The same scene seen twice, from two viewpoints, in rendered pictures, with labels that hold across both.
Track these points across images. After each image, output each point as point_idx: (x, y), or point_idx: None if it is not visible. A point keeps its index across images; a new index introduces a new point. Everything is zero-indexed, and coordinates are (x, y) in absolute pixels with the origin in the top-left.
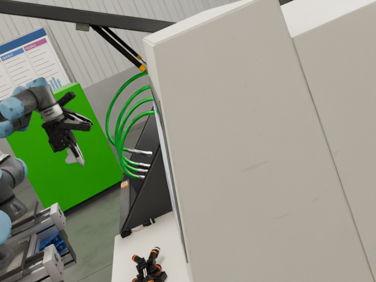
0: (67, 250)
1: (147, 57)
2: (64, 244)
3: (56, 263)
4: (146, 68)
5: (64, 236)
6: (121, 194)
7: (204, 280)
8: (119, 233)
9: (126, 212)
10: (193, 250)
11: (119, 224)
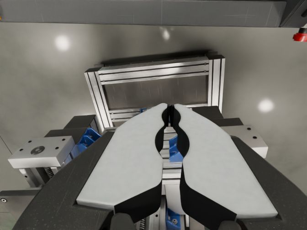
0: (88, 127)
1: None
2: (86, 132)
3: (254, 138)
4: None
5: (67, 135)
6: (35, 22)
7: None
8: (262, 24)
9: (164, 6)
10: None
11: (214, 25)
